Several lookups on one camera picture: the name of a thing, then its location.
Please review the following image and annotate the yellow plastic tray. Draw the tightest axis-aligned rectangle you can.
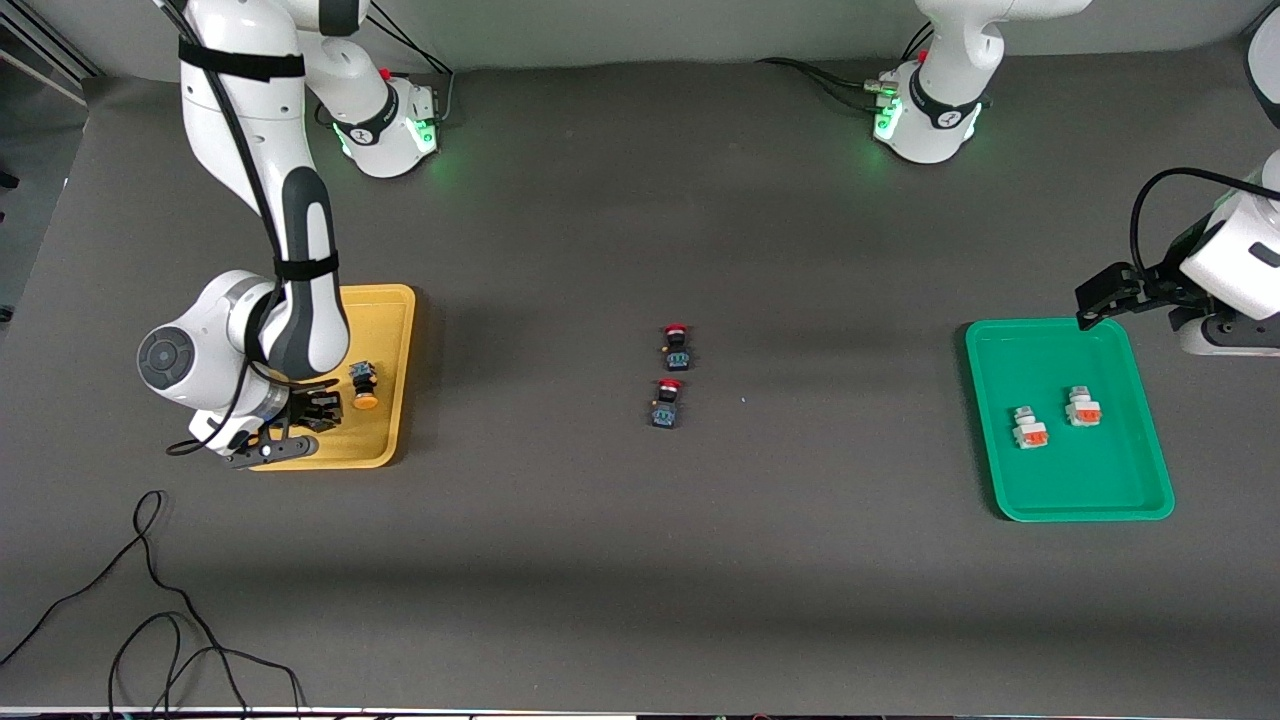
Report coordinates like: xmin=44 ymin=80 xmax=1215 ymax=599
xmin=240 ymin=284 xmax=417 ymax=471

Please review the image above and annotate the green plastic tray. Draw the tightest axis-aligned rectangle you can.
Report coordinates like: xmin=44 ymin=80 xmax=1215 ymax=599
xmin=965 ymin=317 xmax=1176 ymax=523

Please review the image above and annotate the dark grey table mat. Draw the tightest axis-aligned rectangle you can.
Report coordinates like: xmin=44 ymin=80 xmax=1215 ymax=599
xmin=0 ymin=40 xmax=1280 ymax=715

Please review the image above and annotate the loose black cable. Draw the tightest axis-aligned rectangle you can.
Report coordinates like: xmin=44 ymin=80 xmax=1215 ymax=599
xmin=0 ymin=489 xmax=306 ymax=717

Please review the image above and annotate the black right arm base cable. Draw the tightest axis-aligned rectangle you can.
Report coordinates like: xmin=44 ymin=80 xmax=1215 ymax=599
xmin=365 ymin=8 xmax=457 ymax=129

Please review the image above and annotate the black arm base cable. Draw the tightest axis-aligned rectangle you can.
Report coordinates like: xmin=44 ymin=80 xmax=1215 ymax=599
xmin=755 ymin=25 xmax=937 ymax=113
xmin=365 ymin=8 xmax=457 ymax=129

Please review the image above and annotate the black left arm base cable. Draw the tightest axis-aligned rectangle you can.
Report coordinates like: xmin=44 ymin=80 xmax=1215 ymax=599
xmin=755 ymin=25 xmax=937 ymax=113

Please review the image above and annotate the grey metal frame rail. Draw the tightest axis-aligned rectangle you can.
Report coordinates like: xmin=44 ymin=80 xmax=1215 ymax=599
xmin=0 ymin=12 xmax=103 ymax=83

